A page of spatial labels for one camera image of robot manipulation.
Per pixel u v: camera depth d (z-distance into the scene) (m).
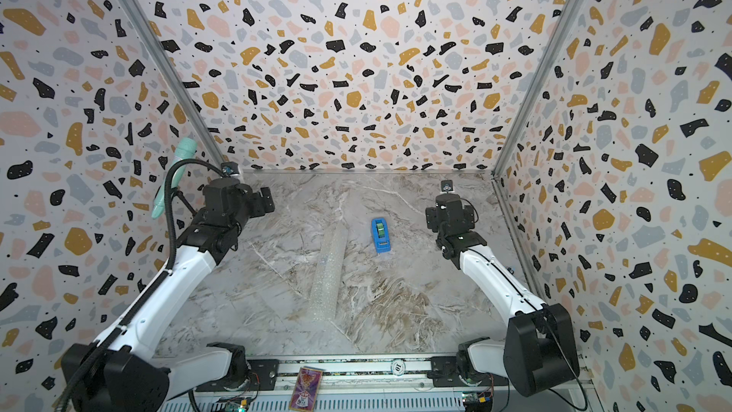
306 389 0.70
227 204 0.57
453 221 0.65
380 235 1.00
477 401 0.72
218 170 0.64
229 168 0.65
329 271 0.86
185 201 0.84
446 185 0.73
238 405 0.70
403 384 0.73
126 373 0.37
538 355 0.41
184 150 0.78
